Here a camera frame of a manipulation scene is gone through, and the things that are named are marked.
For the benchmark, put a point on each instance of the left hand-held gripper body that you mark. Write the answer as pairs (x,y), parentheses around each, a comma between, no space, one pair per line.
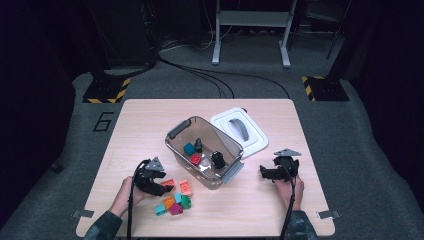
(146,181)

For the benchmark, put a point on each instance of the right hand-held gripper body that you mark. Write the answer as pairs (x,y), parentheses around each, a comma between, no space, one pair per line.
(286,166)

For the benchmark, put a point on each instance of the coral toy block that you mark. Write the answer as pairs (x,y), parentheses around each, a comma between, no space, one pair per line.
(168,182)

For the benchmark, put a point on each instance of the orange toy block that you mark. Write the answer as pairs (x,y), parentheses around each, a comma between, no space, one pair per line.
(168,202)

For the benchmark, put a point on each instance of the light teal toy block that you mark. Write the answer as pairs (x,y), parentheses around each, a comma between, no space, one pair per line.
(160,210)
(178,198)

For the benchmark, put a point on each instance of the magenta toy block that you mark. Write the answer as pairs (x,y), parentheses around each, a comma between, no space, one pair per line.
(176,209)

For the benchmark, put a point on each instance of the dark teal toy block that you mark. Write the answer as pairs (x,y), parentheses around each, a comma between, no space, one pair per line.
(189,149)

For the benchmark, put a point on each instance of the red toy block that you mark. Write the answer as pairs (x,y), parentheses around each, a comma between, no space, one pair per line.
(195,159)

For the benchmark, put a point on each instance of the small black toy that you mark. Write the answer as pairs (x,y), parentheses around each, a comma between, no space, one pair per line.
(198,145)

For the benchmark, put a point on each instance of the transparent brown storage bin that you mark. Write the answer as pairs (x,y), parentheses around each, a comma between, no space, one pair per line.
(213,133)

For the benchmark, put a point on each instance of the person's left hand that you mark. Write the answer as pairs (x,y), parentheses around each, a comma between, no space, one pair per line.
(128,193)

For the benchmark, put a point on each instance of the person's right hand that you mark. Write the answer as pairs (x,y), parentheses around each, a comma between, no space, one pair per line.
(288,195)

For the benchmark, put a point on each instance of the green toy block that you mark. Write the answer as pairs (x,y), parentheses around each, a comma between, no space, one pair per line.
(186,202)

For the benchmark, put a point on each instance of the grey tape strip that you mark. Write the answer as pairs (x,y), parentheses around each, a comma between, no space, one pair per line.
(83,214)
(329,214)

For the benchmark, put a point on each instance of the black stand with striped base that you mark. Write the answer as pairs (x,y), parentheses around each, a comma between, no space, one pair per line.
(328,89)
(105,90)

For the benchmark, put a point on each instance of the small black floor object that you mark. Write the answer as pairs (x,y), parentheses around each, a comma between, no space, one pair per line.
(56,168)

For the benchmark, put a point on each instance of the black equipment rack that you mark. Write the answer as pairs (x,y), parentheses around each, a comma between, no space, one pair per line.
(133,33)

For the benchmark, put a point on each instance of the white metal stand frame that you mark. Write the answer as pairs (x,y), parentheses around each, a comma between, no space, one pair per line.
(253,18)

